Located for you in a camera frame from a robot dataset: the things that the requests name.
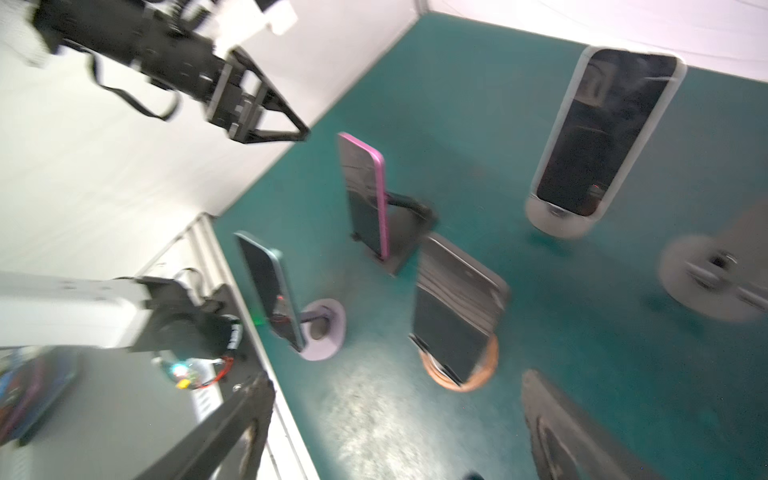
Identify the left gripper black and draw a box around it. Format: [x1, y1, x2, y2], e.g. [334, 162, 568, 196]
[31, 1, 311, 144]

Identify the phone on wooden stand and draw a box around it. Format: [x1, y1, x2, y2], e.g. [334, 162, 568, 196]
[410, 233, 510, 384]

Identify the green table mat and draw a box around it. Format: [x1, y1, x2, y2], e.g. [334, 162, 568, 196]
[214, 14, 767, 479]

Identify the phone on white stand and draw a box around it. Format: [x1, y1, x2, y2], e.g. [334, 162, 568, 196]
[532, 46, 687, 218]

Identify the lilac front phone stand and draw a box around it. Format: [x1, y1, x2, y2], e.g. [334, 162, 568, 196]
[299, 298, 347, 361]

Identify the wooden round phone stand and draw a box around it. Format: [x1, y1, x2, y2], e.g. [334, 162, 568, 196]
[419, 335, 499, 393]

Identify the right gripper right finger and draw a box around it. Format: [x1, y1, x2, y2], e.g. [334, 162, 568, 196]
[522, 369, 661, 479]

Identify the phone from lilac front stand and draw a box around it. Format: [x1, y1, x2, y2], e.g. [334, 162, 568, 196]
[234, 231, 305, 352]

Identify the aluminium front rail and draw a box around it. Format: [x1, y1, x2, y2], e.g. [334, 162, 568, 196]
[138, 212, 319, 479]

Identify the white round phone stand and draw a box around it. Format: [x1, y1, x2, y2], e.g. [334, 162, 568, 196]
[525, 194, 601, 240]

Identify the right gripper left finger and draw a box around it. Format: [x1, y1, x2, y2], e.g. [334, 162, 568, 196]
[138, 372, 276, 479]

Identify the grey round phone stand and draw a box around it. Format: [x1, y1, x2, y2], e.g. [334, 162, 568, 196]
[658, 198, 767, 322]

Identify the pink phone on black stand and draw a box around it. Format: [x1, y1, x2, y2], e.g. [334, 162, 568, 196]
[337, 132, 390, 261]

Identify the black phone stand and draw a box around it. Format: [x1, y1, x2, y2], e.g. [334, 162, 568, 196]
[348, 193, 437, 276]

